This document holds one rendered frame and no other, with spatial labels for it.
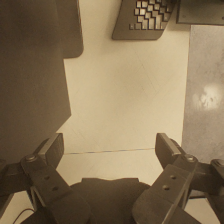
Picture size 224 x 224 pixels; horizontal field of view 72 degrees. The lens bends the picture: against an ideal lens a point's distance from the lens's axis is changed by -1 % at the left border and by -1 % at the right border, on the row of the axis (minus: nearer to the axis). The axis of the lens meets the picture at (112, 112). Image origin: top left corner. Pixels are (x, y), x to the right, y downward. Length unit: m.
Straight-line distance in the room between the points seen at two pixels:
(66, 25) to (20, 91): 0.36
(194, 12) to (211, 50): 0.98
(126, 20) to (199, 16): 0.20
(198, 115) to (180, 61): 1.03
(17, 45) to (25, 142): 0.12
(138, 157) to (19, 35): 0.56
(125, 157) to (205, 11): 0.54
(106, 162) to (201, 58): 1.13
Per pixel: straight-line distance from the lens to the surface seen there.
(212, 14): 0.58
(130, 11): 0.54
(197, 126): 1.61
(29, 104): 0.23
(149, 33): 0.54
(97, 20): 0.55
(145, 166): 0.68
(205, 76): 1.51
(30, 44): 0.26
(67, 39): 0.54
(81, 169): 0.68
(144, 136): 0.61
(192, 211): 1.82
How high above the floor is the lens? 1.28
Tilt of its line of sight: 72 degrees down
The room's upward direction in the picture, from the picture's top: 177 degrees clockwise
